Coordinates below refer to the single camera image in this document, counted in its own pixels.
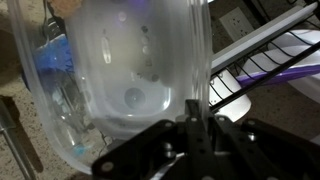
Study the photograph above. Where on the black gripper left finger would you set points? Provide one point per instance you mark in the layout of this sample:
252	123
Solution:
150	150

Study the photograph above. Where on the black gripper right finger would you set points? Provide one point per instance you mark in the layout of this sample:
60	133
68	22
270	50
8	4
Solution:
260	153

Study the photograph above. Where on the rectangular clear plastic container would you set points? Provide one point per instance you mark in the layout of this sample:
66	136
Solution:
110	66

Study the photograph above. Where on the purple bowl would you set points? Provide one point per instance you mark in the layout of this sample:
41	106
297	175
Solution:
283	71

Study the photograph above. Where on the plain white mug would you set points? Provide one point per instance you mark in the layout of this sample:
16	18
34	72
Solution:
230	105

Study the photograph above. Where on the black two-tier dish rack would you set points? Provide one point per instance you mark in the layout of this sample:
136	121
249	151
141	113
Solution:
233	96

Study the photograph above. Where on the blue water jug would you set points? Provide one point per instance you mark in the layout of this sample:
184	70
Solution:
50	56

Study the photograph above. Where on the white wall outlet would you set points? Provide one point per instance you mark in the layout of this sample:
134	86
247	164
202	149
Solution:
236	23

